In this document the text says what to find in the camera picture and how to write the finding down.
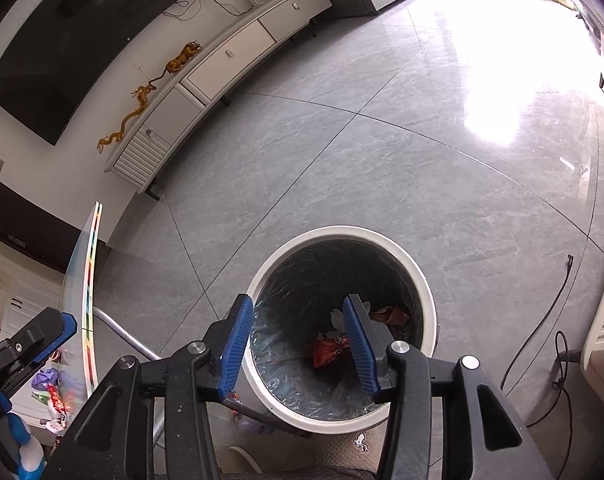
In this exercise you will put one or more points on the wall mounted black television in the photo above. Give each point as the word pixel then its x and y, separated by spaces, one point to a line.
pixel 82 35

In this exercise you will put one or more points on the person's left hand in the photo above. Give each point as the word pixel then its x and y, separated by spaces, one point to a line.
pixel 24 452

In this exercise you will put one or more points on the red candy wrapper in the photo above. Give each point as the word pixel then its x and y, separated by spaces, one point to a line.
pixel 57 400

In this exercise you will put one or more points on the orange dragon figurine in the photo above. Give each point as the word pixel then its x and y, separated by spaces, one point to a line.
pixel 119 130
pixel 144 91

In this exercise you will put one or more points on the beige slipper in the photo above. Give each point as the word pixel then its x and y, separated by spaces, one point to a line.
pixel 237 460
pixel 362 447

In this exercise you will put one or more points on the orange red snack wrapper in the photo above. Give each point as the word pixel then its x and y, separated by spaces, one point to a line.
pixel 394 316

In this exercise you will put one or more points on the black bin liner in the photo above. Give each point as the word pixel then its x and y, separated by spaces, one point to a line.
pixel 302 280

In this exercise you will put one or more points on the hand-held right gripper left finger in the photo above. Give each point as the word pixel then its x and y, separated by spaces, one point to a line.
pixel 237 345

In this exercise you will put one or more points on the white television cabinet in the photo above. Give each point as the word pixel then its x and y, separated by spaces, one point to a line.
pixel 222 42

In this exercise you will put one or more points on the dark brown entrance door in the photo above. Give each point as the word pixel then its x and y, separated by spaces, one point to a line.
pixel 32 220

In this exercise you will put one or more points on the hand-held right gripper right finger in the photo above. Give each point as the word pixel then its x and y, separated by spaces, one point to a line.
pixel 362 355

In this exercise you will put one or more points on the white wall cabinet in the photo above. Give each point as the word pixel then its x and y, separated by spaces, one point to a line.
pixel 12 305

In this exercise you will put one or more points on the white round trash bin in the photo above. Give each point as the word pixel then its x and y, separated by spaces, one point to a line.
pixel 332 232

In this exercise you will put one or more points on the white crumpled wrapper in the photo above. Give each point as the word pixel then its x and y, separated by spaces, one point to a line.
pixel 338 317

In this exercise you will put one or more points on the orange tiger figurine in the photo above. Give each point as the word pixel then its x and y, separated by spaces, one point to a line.
pixel 182 58

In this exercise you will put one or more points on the landscape print coffee table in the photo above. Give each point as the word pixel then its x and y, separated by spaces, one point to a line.
pixel 84 280

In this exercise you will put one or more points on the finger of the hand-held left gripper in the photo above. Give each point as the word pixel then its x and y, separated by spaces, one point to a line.
pixel 57 339

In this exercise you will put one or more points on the purple ribbon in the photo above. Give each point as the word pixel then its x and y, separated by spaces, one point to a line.
pixel 47 377

